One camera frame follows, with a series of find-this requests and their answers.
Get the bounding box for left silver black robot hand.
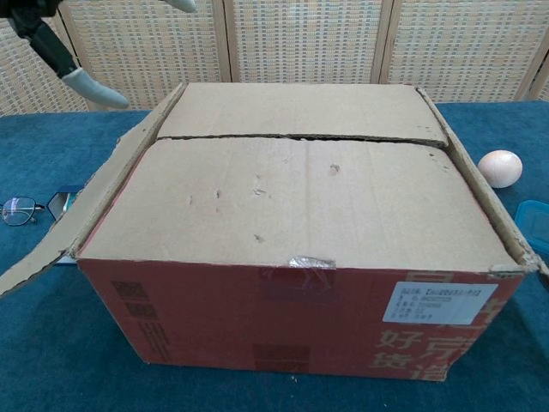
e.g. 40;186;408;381
0;0;197;109

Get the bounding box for red printed cardboard box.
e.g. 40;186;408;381
0;81;549;384

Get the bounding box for teal blue tablecloth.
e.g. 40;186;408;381
0;100;549;412

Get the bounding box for blue glasses case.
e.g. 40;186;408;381
45;184;89;266

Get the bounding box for thin-framed eyeglasses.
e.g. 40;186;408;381
0;196;46;227

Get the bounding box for woven rattan folding screen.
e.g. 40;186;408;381
0;0;549;118

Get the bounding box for beige wooden egg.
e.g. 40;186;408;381
477;149;524;189

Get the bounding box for clear blue plastic container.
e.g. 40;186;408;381
513;199;549;259

